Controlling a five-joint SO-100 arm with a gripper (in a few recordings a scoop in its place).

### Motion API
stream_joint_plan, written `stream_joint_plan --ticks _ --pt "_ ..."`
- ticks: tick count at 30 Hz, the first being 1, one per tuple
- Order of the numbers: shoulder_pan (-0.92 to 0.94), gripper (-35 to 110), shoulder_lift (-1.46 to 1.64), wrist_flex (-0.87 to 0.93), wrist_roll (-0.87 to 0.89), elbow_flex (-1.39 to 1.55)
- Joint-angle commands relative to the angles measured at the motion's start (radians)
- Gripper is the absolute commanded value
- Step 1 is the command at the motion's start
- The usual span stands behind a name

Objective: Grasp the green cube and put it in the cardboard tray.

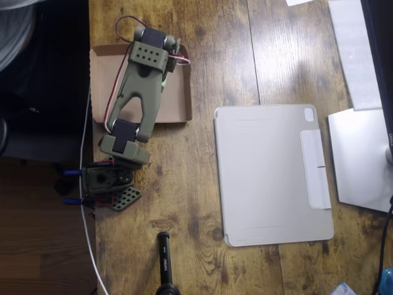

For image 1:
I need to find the white cable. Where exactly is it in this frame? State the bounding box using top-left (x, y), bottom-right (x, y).
top-left (78, 92), bottom-right (109, 295)

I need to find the black cable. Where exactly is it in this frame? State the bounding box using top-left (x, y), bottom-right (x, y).
top-left (372, 196), bottom-right (393, 295)

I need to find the white and blue packet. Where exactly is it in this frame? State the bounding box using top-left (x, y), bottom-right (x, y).
top-left (330, 281), bottom-right (357, 295)

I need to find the black computer monitor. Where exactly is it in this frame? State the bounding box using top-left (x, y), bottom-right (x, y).
top-left (359, 0), bottom-right (393, 154)

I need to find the silver monitor stand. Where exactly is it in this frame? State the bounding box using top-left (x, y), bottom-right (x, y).
top-left (327, 107), bottom-right (393, 214)

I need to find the red white servo wire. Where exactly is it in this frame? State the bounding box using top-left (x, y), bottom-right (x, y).
top-left (169, 53), bottom-right (192, 67)

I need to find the dark perforated base plate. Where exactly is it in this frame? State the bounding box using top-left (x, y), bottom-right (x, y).
top-left (99, 155), bottom-right (144, 213)

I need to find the red black servo wire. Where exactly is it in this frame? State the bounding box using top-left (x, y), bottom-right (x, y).
top-left (103, 15), bottom-right (142, 133)

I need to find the grey sheet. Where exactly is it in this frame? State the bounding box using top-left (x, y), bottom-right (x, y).
top-left (327, 0), bottom-right (384, 112)

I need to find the black camera stand pole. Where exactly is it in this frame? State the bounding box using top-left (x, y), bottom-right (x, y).
top-left (154, 231), bottom-right (182, 295)

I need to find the tablet in beige folio case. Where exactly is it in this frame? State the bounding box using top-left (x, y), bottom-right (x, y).
top-left (213, 103), bottom-right (335, 248)

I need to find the brown cardboard tray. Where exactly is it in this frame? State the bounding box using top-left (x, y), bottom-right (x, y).
top-left (88, 42), bottom-right (193, 124)

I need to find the blue round object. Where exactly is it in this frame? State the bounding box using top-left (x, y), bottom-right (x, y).
top-left (378, 267), bottom-right (393, 295)

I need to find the blue handled table clamp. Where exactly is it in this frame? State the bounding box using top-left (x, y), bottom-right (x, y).
top-left (63, 160), bottom-right (113, 176)
top-left (61, 196), bottom-right (114, 207)

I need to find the person in grey shirt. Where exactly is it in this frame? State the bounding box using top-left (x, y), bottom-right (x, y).
top-left (0, 0), bottom-right (36, 73)

